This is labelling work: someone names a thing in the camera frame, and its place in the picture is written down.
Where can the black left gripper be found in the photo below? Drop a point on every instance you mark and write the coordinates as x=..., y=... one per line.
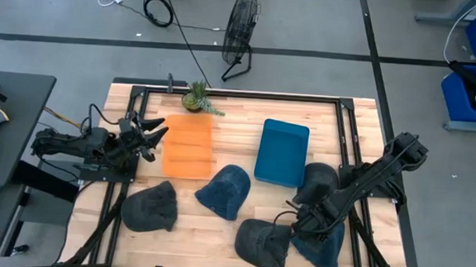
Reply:
x=132, y=137

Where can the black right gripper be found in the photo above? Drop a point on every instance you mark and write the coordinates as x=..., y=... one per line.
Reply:
x=317, y=219

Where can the dark blue denim cap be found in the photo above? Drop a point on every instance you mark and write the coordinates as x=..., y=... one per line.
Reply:
x=322, y=252
x=224, y=190

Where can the grey fabric cap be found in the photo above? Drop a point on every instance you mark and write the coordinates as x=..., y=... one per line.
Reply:
x=260, y=242
x=150, y=207

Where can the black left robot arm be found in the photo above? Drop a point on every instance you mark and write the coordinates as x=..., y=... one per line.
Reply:
x=92, y=145

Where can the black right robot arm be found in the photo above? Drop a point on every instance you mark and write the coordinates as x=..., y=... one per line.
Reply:
x=367, y=180

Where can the translucent orange plastic tray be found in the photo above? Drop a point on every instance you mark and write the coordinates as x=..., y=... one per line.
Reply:
x=187, y=146

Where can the dark charcoal fabric cap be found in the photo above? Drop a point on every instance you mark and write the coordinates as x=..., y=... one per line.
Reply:
x=317, y=177

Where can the potted green succulent plant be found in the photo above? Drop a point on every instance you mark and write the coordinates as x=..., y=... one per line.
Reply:
x=196, y=98

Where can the blue plastic tray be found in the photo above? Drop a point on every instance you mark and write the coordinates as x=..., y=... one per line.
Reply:
x=281, y=152

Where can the black floor fan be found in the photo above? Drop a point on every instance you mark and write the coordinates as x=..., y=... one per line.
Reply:
x=239, y=28

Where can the dark grey side table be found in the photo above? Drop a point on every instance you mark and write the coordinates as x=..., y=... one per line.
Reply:
x=12, y=128

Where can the black aluminium table frame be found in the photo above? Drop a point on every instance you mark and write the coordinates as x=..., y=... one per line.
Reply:
x=240, y=95

